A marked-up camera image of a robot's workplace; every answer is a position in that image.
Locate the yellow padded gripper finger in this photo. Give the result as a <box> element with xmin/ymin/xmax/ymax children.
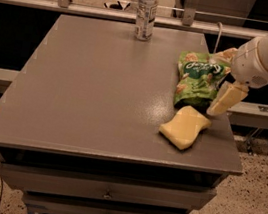
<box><xmin>206</xmin><ymin>81</ymin><xmax>249</xmax><ymax>116</ymax></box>
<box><xmin>209</xmin><ymin>48</ymin><xmax>237</xmax><ymax>65</ymax></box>

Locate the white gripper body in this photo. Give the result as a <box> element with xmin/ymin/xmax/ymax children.
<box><xmin>231</xmin><ymin>37</ymin><xmax>268</xmax><ymax>89</ymax></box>

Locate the green rice chip bag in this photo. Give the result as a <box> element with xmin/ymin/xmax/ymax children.
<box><xmin>173</xmin><ymin>51</ymin><xmax>232</xmax><ymax>110</ymax></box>

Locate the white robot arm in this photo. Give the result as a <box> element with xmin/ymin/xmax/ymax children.
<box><xmin>206</xmin><ymin>34</ymin><xmax>268</xmax><ymax>116</ymax></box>

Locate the yellow sponge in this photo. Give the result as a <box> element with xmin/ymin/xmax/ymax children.
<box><xmin>159</xmin><ymin>106</ymin><xmax>212</xmax><ymax>150</ymax></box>

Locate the clear plastic water bottle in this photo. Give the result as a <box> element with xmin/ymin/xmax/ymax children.
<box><xmin>134</xmin><ymin>0</ymin><xmax>159</xmax><ymax>41</ymax></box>

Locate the top drawer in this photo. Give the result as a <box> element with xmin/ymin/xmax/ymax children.
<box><xmin>0</xmin><ymin>163</ymin><xmax>217</xmax><ymax>210</ymax></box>

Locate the drawer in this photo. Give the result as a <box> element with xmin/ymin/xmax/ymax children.
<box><xmin>22</xmin><ymin>194</ymin><xmax>178</xmax><ymax>214</ymax></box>
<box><xmin>0</xmin><ymin>163</ymin><xmax>217</xmax><ymax>210</ymax></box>

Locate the middle drawer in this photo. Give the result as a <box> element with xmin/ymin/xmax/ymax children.
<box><xmin>22</xmin><ymin>194</ymin><xmax>178</xmax><ymax>214</ymax></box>

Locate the grey drawer cabinet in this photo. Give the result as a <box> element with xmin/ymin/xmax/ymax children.
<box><xmin>0</xmin><ymin>15</ymin><xmax>242</xmax><ymax>214</ymax></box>

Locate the white cable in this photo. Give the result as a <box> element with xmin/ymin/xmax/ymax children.
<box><xmin>209</xmin><ymin>21</ymin><xmax>224</xmax><ymax>63</ymax></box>

